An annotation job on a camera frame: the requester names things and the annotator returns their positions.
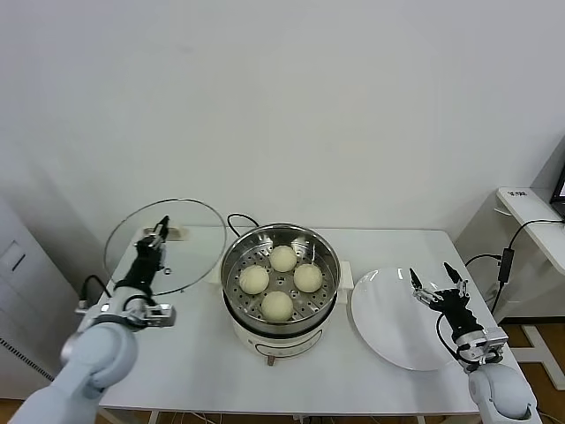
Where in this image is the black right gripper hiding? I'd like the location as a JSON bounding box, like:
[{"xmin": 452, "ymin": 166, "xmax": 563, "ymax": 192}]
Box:
[{"xmin": 409, "ymin": 261, "xmax": 483, "ymax": 339}]

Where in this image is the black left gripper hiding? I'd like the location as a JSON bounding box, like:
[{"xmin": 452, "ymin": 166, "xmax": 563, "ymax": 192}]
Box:
[{"xmin": 120, "ymin": 214, "xmax": 172, "ymax": 295}]

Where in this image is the round glass pot lid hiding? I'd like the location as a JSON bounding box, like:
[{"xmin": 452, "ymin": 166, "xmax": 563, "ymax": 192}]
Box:
[{"xmin": 103, "ymin": 197, "xmax": 228, "ymax": 298}]

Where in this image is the white steamed baozi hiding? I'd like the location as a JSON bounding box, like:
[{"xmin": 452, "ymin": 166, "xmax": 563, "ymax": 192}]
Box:
[
  {"xmin": 292, "ymin": 262, "xmax": 324, "ymax": 294},
  {"xmin": 237, "ymin": 265, "xmax": 271, "ymax": 296},
  {"xmin": 260, "ymin": 290, "xmax": 294, "ymax": 323},
  {"xmin": 268, "ymin": 245, "xmax": 298, "ymax": 273}
]

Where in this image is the perforated steel steamer basket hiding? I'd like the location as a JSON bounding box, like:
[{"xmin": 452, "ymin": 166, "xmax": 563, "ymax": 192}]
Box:
[{"xmin": 218, "ymin": 223, "xmax": 343, "ymax": 336}]

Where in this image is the large white plate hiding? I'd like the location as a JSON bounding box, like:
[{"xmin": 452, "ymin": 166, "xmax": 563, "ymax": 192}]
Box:
[{"xmin": 350, "ymin": 265, "xmax": 466, "ymax": 372}]

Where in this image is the white cabinet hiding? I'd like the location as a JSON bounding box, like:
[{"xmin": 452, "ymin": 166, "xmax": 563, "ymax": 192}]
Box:
[{"xmin": 0, "ymin": 193, "xmax": 92, "ymax": 401}]

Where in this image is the black laptop screen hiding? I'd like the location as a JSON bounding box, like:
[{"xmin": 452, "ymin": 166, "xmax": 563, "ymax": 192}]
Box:
[{"xmin": 549, "ymin": 163, "xmax": 565, "ymax": 220}]

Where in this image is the cream electric cooker base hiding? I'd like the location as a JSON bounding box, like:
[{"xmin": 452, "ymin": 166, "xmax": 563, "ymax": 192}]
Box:
[{"xmin": 206, "ymin": 258, "xmax": 354, "ymax": 368}]

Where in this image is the black power adapter with cable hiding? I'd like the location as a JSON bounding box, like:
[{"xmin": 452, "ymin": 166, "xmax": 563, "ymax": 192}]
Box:
[{"xmin": 463, "ymin": 217, "xmax": 565, "ymax": 313}]

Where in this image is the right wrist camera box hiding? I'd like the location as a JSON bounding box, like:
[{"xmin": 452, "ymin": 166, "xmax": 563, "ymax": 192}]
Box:
[{"xmin": 458, "ymin": 327, "xmax": 510, "ymax": 366}]

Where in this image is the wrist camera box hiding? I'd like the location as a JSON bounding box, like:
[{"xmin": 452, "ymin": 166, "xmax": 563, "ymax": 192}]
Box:
[
  {"xmin": 458, "ymin": 327, "xmax": 510, "ymax": 366},
  {"xmin": 142, "ymin": 301, "xmax": 177, "ymax": 329}
]

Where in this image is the black cooker power cable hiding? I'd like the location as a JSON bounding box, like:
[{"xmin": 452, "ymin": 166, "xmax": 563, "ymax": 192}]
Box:
[{"xmin": 225, "ymin": 213, "xmax": 260, "ymax": 240}]

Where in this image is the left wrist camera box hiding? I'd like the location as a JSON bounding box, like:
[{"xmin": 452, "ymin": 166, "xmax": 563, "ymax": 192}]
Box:
[{"xmin": 142, "ymin": 301, "xmax": 177, "ymax": 329}]

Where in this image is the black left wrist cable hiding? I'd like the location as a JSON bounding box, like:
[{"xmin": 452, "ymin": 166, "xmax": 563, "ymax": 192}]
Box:
[{"xmin": 82, "ymin": 274, "xmax": 112, "ymax": 307}]

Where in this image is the white desk foot frame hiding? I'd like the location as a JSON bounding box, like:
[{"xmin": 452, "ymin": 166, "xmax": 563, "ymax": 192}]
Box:
[{"xmin": 507, "ymin": 323, "xmax": 565, "ymax": 388}]

